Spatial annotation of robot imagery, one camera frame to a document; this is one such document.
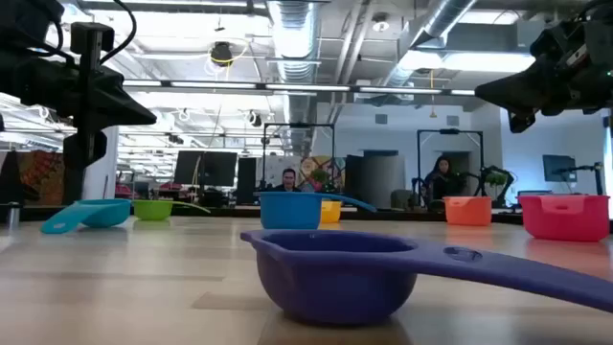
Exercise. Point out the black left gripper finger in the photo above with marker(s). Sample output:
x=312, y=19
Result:
x=117, y=91
x=120, y=119

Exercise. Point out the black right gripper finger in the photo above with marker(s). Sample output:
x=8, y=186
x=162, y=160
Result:
x=519, y=79
x=517, y=99

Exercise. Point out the teal measuring cup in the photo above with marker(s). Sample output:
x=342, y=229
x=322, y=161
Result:
x=103, y=213

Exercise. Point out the green measuring cup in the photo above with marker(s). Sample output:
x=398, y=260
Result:
x=152, y=210

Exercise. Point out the orange measuring cup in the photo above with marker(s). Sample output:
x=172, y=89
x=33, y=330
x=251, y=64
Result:
x=467, y=213

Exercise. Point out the pink measuring cup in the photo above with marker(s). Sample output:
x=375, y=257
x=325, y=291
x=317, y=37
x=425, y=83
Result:
x=565, y=220

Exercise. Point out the blue measuring cup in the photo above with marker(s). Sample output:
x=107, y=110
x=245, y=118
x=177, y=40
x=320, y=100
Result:
x=289, y=211

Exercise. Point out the yellow measuring cup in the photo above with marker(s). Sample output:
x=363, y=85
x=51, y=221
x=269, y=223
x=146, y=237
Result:
x=331, y=212

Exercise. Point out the indigo measuring cup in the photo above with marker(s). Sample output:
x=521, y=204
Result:
x=335, y=287

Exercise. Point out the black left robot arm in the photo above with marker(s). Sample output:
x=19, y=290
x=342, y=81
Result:
x=24, y=33

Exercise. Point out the white pillar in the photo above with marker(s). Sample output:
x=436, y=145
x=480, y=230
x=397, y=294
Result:
x=111, y=167

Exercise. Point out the small green potted plant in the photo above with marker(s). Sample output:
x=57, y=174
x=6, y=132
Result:
x=495, y=178

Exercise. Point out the colourful patterned tapestry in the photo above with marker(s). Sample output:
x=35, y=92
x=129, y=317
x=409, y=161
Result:
x=43, y=177

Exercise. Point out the black double monitor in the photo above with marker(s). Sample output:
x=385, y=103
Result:
x=206, y=167

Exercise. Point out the person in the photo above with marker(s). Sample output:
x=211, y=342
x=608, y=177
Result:
x=443, y=182
x=288, y=179

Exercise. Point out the silver metal cylinder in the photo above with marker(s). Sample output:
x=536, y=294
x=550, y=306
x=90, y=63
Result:
x=13, y=215

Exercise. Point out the black tall panel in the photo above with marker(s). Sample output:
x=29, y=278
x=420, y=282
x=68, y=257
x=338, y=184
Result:
x=246, y=177

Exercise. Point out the grey cabinet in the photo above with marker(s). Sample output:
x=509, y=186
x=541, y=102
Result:
x=383, y=182

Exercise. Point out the long ceiling light strip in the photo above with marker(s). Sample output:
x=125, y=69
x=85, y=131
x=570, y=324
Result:
x=306, y=87

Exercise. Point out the colourful mural panel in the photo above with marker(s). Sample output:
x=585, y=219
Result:
x=311, y=167

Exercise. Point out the black rig frame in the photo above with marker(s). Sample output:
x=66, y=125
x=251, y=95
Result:
x=450, y=131
x=297, y=125

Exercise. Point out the black ceiling camera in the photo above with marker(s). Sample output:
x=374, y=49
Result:
x=221, y=52

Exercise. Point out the black metal table frame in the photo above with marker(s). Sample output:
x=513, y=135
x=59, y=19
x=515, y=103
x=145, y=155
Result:
x=225, y=212

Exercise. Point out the silver ribbed ceiling duct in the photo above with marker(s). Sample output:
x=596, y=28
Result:
x=293, y=38

